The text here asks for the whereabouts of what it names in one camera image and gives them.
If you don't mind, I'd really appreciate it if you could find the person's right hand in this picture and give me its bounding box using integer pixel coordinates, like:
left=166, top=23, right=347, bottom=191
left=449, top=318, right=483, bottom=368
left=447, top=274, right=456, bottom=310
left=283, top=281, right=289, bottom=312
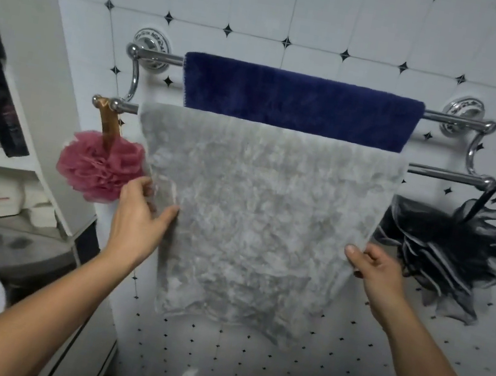
left=331, top=238, right=421, bottom=338

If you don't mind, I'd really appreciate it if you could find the person's left hand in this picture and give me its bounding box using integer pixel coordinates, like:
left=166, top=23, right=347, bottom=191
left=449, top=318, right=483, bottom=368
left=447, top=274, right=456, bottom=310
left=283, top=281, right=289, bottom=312
left=100, top=171, right=185, bottom=277

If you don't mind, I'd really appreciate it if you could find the gray towel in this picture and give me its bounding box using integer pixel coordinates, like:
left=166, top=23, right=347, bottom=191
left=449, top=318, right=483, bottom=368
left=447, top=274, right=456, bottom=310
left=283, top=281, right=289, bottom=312
left=105, top=100, right=413, bottom=365

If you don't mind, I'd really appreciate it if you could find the chrome double towel rail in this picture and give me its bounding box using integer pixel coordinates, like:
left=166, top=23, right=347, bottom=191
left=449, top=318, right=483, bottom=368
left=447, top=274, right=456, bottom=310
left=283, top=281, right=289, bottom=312
left=87, top=20, right=496, bottom=195

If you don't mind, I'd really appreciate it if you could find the dark blue towel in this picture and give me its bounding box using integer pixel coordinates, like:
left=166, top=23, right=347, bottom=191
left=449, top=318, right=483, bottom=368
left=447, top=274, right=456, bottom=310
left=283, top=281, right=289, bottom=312
left=174, top=49, right=429, bottom=157

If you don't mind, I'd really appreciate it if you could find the person's left forearm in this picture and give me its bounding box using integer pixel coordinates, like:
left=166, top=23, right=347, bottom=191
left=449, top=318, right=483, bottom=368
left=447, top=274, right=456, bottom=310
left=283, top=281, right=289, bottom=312
left=0, top=229, right=134, bottom=376

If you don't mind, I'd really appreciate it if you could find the pink bath loofah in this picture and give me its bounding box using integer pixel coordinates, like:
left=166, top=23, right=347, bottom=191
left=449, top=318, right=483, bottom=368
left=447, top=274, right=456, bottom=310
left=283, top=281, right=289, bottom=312
left=51, top=91, right=156, bottom=211

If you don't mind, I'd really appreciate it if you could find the black gray bath loofah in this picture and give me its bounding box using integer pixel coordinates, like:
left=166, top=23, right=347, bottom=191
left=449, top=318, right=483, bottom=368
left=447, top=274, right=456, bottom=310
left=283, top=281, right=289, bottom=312
left=360, top=168, right=496, bottom=331

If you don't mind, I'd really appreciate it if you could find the black white vanity cabinet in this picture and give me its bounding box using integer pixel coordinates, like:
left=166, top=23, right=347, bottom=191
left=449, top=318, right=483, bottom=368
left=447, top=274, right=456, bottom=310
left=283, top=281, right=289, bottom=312
left=0, top=209, right=137, bottom=376

